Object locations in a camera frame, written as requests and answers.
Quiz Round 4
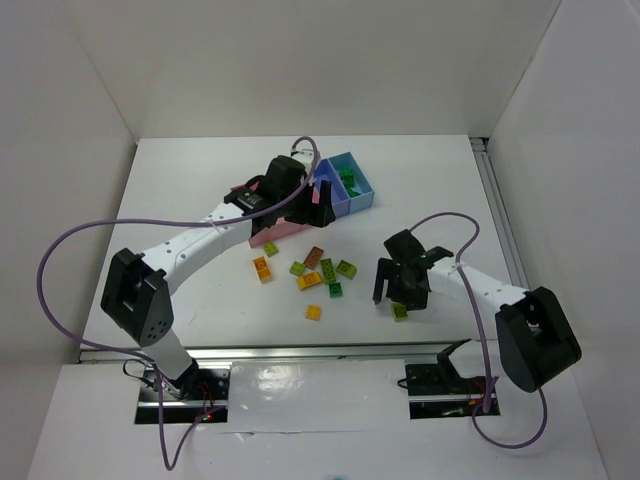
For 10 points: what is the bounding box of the dark green small lego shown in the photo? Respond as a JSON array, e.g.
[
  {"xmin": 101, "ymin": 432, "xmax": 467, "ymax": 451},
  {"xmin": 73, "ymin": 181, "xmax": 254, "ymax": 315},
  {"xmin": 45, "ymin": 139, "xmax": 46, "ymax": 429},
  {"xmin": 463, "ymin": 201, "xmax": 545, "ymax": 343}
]
[{"xmin": 346, "ymin": 187, "xmax": 361, "ymax": 198}]

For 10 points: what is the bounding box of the lime sloped lego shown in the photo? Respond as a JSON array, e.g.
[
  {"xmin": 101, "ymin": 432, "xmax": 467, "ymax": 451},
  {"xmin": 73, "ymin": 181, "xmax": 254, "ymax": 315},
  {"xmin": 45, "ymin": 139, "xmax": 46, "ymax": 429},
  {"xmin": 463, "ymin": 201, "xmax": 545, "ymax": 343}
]
[{"xmin": 336, "ymin": 260, "xmax": 357, "ymax": 280}]

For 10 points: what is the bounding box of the dark green long lego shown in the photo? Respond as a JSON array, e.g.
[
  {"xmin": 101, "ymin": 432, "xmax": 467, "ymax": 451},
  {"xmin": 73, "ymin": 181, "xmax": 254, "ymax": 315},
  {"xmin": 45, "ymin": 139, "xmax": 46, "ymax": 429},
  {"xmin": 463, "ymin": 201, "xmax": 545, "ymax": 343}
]
[{"xmin": 338, "ymin": 168, "xmax": 355, "ymax": 185}]

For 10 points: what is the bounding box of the brown lego brick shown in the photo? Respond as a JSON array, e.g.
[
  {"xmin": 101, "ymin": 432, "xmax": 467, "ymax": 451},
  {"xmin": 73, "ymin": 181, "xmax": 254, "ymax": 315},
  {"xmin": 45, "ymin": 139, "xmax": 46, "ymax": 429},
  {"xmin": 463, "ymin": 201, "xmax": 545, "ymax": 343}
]
[{"xmin": 303, "ymin": 246, "xmax": 324, "ymax": 270}]

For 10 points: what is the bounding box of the lime long lego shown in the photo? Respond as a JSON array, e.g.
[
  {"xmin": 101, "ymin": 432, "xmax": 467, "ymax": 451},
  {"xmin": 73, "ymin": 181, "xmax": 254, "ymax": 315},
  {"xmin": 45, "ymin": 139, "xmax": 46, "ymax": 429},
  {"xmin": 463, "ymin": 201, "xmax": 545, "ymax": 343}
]
[{"xmin": 320, "ymin": 258, "xmax": 336, "ymax": 284}]

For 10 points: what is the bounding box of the lime small lego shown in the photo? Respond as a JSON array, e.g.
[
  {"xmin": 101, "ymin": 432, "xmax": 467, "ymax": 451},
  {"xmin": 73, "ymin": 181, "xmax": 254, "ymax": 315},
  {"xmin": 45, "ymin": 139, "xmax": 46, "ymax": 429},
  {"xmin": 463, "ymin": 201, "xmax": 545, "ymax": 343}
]
[{"xmin": 289, "ymin": 261, "xmax": 306, "ymax": 277}]

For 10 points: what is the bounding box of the orange sloped lego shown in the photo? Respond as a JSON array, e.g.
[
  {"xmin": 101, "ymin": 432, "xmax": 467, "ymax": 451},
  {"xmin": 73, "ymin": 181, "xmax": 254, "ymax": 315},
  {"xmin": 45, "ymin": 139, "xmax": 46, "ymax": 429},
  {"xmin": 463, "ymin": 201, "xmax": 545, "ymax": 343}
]
[{"xmin": 297, "ymin": 271, "xmax": 323, "ymax": 291}]

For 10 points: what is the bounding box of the orange square lego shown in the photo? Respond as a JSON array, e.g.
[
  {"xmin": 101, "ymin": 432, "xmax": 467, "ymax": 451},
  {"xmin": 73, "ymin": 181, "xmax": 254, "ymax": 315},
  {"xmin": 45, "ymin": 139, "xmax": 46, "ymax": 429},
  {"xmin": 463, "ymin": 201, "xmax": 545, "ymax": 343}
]
[{"xmin": 305, "ymin": 305, "xmax": 322, "ymax": 321}]

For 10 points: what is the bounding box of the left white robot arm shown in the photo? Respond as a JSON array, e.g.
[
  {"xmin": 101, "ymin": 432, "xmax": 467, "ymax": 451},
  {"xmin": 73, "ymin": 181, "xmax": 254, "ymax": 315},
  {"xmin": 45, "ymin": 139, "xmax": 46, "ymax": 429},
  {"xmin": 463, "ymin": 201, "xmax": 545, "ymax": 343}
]
[{"xmin": 101, "ymin": 156, "xmax": 335, "ymax": 397}]

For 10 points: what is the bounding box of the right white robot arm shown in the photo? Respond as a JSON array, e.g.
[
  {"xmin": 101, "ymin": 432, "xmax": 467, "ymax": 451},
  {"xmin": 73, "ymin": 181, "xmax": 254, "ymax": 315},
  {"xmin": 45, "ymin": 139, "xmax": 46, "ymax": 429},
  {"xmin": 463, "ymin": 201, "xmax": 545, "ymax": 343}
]
[{"xmin": 372, "ymin": 229, "xmax": 582, "ymax": 393}]

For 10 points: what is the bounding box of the purple blue container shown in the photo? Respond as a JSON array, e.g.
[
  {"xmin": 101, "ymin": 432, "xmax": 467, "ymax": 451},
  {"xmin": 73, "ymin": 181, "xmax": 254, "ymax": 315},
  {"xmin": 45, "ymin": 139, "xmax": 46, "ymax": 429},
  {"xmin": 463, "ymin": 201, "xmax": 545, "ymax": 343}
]
[{"xmin": 313, "ymin": 159, "xmax": 350, "ymax": 218}]

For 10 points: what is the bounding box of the small pink container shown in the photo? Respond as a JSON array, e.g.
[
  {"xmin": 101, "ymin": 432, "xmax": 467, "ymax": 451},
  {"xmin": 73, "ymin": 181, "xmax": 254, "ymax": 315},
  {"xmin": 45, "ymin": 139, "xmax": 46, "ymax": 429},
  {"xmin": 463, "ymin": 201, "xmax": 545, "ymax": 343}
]
[{"xmin": 297, "ymin": 185, "xmax": 323, "ymax": 227}]

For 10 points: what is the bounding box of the light blue container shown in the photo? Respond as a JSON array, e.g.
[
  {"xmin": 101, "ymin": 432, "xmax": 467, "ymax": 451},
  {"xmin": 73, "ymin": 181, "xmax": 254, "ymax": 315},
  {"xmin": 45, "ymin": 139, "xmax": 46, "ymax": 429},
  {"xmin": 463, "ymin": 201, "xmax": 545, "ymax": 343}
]
[{"xmin": 328, "ymin": 152, "xmax": 375, "ymax": 214}]

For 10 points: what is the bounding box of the large pink container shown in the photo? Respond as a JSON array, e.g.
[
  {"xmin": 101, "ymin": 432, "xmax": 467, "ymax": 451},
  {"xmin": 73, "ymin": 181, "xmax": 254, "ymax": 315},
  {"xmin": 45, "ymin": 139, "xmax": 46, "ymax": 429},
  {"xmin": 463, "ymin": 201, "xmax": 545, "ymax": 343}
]
[{"xmin": 248, "ymin": 218, "xmax": 310, "ymax": 248}]

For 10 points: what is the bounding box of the dark green square lego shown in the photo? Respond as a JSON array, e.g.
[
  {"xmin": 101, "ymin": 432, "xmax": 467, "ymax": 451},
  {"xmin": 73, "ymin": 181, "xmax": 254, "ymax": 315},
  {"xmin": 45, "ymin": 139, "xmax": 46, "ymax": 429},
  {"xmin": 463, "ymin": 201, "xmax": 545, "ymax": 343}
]
[{"xmin": 328, "ymin": 282, "xmax": 343, "ymax": 299}]

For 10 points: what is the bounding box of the lime lego by bin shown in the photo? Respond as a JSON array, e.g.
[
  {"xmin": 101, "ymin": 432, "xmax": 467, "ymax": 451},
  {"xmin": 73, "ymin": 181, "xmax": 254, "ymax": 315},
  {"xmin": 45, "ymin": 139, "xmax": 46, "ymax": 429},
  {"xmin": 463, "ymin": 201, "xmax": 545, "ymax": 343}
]
[{"xmin": 263, "ymin": 241, "xmax": 279, "ymax": 257}]

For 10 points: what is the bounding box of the aluminium rail front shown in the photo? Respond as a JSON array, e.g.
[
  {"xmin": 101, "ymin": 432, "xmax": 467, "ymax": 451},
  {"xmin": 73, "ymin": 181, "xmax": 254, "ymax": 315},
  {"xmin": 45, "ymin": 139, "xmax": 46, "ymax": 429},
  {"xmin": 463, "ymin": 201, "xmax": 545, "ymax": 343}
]
[{"xmin": 77, "ymin": 341, "xmax": 471, "ymax": 362}]

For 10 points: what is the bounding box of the aluminium rail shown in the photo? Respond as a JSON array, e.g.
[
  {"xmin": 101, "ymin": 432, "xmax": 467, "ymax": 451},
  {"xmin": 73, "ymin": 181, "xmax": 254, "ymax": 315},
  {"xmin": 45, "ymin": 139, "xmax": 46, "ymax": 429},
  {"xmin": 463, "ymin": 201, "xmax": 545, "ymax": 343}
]
[
  {"xmin": 77, "ymin": 341, "xmax": 471, "ymax": 362},
  {"xmin": 469, "ymin": 137, "xmax": 529, "ymax": 287}
]

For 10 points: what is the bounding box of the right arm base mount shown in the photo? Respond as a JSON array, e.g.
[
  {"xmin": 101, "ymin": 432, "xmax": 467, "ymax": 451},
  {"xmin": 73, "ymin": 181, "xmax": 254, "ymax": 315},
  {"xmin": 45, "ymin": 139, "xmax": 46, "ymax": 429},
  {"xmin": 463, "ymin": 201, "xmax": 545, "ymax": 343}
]
[{"xmin": 396, "ymin": 340, "xmax": 500, "ymax": 420}]

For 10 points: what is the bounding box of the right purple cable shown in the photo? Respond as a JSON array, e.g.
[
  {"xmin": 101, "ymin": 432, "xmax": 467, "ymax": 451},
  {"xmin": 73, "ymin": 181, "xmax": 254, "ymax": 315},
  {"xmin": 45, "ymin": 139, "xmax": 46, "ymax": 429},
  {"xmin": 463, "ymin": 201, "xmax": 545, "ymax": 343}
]
[{"xmin": 409, "ymin": 212, "xmax": 550, "ymax": 449}]

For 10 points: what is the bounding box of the purple cable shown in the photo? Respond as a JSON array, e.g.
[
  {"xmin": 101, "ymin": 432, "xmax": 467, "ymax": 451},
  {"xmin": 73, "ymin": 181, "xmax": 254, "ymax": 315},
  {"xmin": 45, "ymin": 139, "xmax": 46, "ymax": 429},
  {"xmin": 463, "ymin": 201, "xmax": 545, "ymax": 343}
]
[
  {"xmin": 35, "ymin": 136, "xmax": 321, "ymax": 472},
  {"xmin": 409, "ymin": 212, "xmax": 550, "ymax": 449}
]

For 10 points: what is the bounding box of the aluminium rail right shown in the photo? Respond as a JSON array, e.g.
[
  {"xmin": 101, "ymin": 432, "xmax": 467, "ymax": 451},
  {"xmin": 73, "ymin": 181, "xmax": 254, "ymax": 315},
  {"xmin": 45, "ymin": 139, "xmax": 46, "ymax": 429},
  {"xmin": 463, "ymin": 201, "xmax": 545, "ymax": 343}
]
[{"xmin": 469, "ymin": 137, "xmax": 529, "ymax": 287}]

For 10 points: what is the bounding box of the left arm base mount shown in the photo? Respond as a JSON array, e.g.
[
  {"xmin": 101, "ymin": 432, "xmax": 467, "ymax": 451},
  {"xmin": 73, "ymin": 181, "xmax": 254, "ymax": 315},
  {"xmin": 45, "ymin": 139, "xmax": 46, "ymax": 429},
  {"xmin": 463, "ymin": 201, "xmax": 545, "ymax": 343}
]
[{"xmin": 122, "ymin": 359, "xmax": 231, "ymax": 425}]

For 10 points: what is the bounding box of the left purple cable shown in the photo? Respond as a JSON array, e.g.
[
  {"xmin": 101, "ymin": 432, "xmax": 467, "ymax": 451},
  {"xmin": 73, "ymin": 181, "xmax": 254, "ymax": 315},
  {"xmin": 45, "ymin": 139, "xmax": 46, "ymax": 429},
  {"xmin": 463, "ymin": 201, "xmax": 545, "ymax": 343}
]
[{"xmin": 35, "ymin": 136, "xmax": 321, "ymax": 472}]

